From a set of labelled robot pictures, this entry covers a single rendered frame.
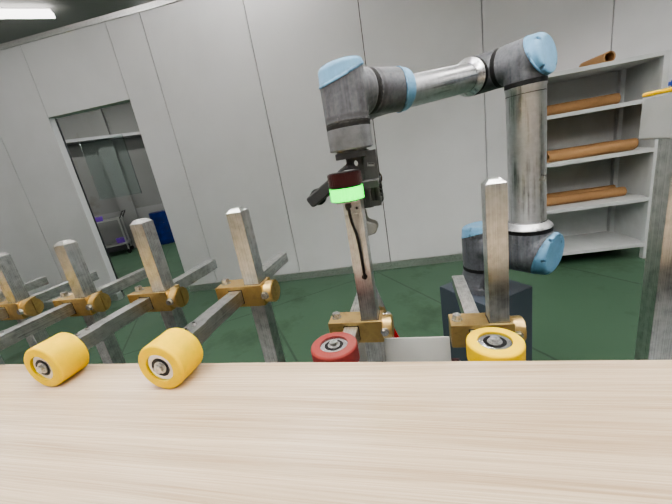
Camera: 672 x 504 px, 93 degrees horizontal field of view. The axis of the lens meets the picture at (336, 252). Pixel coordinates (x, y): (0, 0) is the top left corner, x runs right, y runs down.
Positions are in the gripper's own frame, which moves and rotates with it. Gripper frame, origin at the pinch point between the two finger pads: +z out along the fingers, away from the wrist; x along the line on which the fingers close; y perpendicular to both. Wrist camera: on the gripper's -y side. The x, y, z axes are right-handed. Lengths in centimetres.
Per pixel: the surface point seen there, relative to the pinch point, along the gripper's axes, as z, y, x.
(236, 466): 11.2, -8.0, -45.7
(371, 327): 15.5, 2.6, -10.3
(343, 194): -13.2, 2.2, -15.6
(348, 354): 10.8, 1.2, -26.1
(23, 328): 6, -75, -21
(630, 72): -47, 194, 265
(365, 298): 9.1, 2.1, -9.5
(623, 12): -93, 190, 274
